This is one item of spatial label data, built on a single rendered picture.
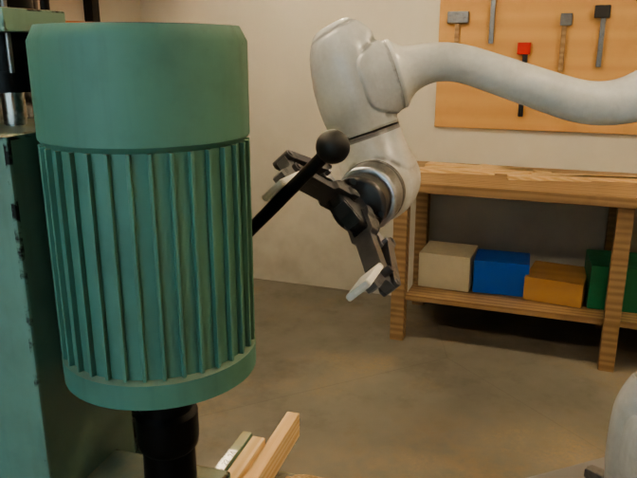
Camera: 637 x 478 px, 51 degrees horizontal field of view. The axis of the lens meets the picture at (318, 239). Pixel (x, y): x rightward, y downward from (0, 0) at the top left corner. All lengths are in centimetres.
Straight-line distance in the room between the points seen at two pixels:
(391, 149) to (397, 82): 9
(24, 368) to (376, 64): 59
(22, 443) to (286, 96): 359
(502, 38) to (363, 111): 289
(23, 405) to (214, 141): 31
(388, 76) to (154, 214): 51
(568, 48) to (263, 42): 173
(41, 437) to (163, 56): 37
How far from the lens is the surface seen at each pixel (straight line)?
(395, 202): 90
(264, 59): 420
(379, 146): 96
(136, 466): 76
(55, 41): 54
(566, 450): 285
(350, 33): 97
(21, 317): 64
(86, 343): 58
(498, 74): 101
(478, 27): 383
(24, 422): 69
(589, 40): 380
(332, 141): 67
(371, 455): 267
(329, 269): 427
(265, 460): 98
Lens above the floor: 149
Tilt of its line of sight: 16 degrees down
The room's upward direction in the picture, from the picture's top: straight up
